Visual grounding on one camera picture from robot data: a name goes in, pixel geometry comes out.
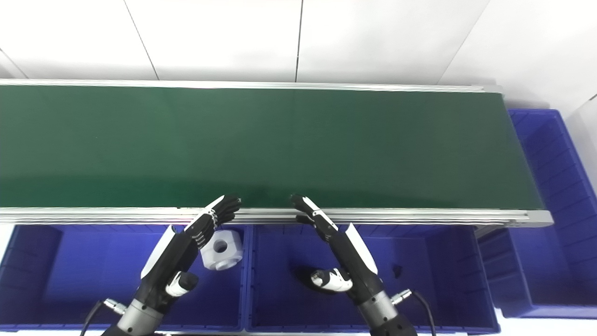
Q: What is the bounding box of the blue plastic bin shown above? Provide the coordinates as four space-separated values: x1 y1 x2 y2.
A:
0 224 248 333
243 224 500 334
478 109 597 319

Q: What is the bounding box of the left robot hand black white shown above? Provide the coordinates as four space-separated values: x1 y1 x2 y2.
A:
134 194 243 314

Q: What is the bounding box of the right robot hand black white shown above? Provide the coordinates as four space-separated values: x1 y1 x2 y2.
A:
289 194 388 306

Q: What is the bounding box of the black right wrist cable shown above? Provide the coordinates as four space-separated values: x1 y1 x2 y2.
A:
391 289 437 336

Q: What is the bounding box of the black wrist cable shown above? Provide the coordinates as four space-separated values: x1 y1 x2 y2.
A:
79 299 127 336
391 289 437 336

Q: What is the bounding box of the white block part with hole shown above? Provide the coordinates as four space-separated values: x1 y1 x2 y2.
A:
201 229 244 271

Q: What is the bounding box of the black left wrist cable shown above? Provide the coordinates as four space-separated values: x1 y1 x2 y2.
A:
79 299 127 336

